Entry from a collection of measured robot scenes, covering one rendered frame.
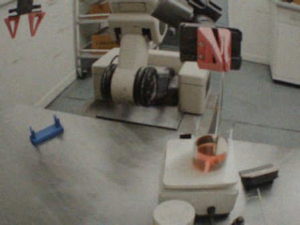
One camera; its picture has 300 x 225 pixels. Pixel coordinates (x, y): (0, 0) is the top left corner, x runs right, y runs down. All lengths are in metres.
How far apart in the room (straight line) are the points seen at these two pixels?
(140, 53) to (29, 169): 0.81
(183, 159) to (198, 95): 0.99
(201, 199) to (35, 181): 0.34
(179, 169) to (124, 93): 0.83
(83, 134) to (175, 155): 0.29
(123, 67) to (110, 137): 0.63
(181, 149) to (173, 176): 0.07
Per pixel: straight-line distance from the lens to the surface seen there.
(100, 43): 2.78
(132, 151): 0.66
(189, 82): 1.45
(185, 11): 0.52
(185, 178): 0.46
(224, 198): 0.48
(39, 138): 0.73
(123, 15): 1.30
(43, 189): 0.59
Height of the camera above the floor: 1.15
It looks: 30 degrees down
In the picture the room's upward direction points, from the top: 1 degrees counter-clockwise
